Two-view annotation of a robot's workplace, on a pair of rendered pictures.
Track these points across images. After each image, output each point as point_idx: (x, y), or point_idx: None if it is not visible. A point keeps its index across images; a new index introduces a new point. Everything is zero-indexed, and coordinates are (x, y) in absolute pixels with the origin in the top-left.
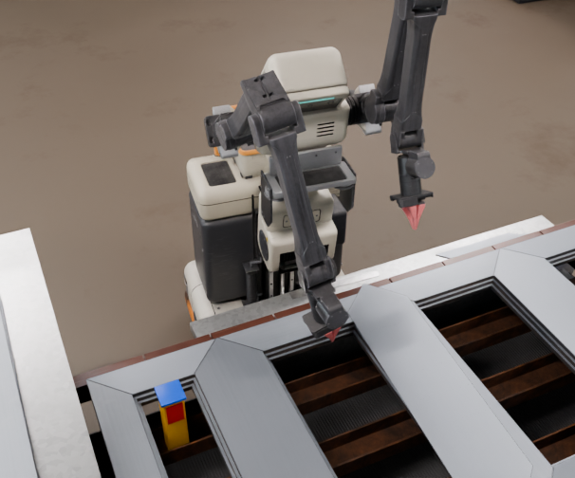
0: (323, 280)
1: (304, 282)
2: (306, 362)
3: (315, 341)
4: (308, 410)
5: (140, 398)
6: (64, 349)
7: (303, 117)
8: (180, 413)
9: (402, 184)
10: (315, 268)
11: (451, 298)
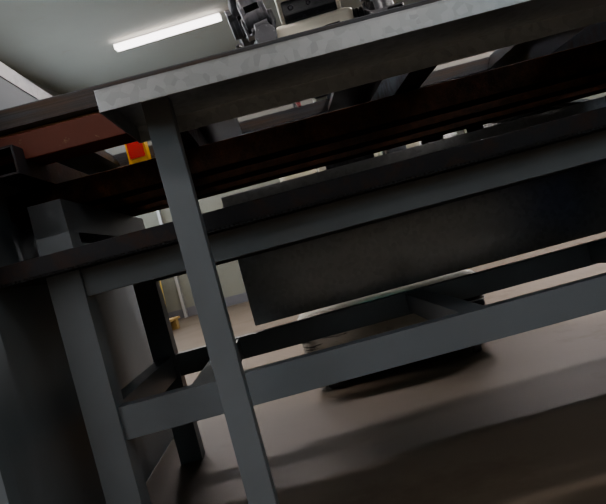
0: (258, 19)
1: (242, 24)
2: None
3: (288, 116)
4: (280, 169)
5: (119, 159)
6: (50, 95)
7: (309, 19)
8: (139, 146)
9: (375, 6)
10: (250, 11)
11: (439, 77)
